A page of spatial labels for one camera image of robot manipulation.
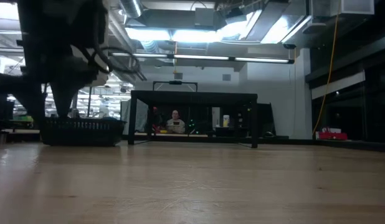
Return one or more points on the long ceiling light bar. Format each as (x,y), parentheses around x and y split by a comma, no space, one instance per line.
(198,57)

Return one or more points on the small white bottle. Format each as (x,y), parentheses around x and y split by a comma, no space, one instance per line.
(226,121)

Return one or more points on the black plastic slotted basket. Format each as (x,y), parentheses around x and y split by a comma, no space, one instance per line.
(86,138)

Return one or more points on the black mesh desk riser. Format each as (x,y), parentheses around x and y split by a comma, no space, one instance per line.
(192,97)

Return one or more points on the person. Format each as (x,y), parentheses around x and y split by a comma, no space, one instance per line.
(176,127)

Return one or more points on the square wall vent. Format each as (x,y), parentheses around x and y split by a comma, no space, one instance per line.
(226,77)
(178,76)

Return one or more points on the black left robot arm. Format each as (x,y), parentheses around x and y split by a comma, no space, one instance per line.
(61,25)

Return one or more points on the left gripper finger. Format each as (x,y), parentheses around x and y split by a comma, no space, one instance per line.
(35,105)
(63,102)

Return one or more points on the red storage bin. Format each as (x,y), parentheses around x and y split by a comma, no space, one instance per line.
(332,136)

